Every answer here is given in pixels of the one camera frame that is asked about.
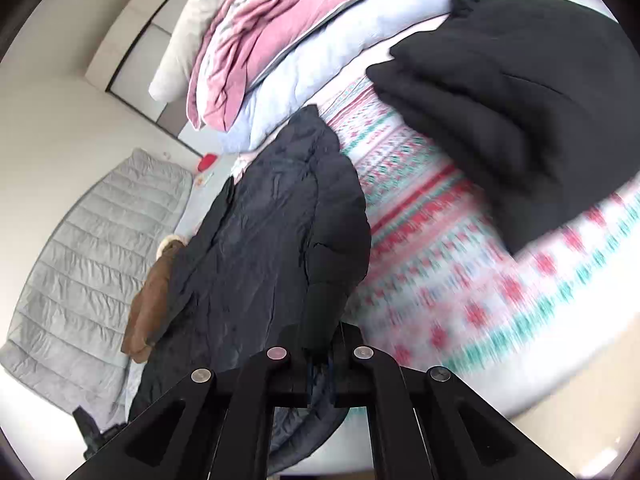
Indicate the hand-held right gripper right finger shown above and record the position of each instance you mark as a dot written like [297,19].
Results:
[350,385]

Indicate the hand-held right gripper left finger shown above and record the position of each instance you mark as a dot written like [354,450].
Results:
[290,385]

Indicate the dark puffer jacket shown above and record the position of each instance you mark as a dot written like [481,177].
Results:
[280,240]

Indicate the red green patterned blanket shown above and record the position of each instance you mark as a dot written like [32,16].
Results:
[450,280]

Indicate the grey quilted headboard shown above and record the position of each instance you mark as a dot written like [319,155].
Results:
[95,260]

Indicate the small red object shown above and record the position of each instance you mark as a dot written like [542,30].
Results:
[206,162]

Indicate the black folded coat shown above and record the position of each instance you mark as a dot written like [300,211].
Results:
[515,110]

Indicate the light blue duvet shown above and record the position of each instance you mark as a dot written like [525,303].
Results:
[340,55]

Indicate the pink quilt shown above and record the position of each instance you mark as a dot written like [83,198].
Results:
[280,25]

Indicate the white pillow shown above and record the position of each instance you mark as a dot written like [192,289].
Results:
[200,25]

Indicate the white grey wardrobe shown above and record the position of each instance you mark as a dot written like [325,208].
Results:
[130,45]

